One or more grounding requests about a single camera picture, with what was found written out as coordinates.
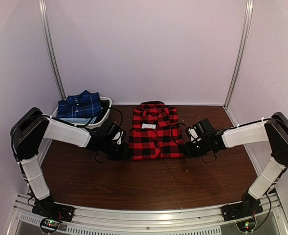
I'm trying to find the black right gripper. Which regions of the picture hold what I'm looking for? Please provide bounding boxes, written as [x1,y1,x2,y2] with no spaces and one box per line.
[184,137,210,158]

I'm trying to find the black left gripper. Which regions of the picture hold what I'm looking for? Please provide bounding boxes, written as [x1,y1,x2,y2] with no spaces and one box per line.
[101,138,131,161]

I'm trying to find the white plastic basin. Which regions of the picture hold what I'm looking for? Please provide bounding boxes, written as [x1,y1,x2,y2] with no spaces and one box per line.
[52,96,112,129]

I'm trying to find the red black plaid shirt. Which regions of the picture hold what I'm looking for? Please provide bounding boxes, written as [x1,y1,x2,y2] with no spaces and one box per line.
[129,101,185,160]

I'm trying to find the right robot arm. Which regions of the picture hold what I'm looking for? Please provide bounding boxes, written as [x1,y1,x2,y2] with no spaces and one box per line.
[184,112,288,216]

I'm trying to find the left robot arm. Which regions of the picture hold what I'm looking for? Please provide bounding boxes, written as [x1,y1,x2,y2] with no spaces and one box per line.
[10,107,131,217]

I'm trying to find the light blue shirt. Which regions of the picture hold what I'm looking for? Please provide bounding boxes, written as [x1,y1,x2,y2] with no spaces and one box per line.
[59,117,97,125]

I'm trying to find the blue plaid shirt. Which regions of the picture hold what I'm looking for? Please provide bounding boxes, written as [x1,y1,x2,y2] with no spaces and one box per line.
[56,90,101,118]

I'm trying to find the right circuit board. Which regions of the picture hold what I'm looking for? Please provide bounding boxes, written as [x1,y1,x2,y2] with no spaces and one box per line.
[236,219,256,233]

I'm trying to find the circuit board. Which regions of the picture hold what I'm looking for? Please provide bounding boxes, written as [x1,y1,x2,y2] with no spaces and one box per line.
[40,218,61,234]
[236,219,256,233]

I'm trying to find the left circuit board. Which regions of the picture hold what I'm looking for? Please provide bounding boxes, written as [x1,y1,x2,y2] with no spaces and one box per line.
[40,218,61,234]

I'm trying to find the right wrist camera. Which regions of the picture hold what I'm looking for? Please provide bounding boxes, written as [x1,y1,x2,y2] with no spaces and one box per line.
[187,118,216,142]

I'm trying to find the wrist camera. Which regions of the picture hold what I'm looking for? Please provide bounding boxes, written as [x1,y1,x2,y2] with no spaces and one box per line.
[100,120,126,145]
[187,118,216,142]

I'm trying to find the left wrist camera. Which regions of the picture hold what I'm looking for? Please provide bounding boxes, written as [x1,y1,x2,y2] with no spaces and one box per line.
[100,120,126,145]

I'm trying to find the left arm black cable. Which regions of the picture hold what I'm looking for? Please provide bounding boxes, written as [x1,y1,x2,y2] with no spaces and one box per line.
[10,106,125,164]

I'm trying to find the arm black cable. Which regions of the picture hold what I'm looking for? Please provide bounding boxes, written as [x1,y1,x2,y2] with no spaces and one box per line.
[10,106,125,164]
[169,122,288,167]

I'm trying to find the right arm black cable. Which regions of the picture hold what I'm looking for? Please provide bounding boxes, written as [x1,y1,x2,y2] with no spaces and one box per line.
[169,122,288,167]

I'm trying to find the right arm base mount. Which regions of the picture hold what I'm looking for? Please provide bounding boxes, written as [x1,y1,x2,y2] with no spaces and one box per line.
[221,192,263,221]

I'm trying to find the aluminium front rail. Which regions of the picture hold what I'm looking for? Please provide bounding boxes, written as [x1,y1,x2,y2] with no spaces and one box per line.
[11,188,285,235]

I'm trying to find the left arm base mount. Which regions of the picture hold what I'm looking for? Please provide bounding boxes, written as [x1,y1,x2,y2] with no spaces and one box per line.
[32,195,75,222]

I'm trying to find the right aluminium frame post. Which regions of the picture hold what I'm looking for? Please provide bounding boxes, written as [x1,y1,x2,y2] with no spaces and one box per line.
[223,0,254,110]

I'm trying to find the aluminium frame post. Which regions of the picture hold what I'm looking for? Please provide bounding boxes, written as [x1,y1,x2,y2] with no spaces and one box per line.
[39,0,66,99]
[223,0,254,110]

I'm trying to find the left aluminium frame post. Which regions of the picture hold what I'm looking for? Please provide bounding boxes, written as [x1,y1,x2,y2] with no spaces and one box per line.
[39,0,66,99]

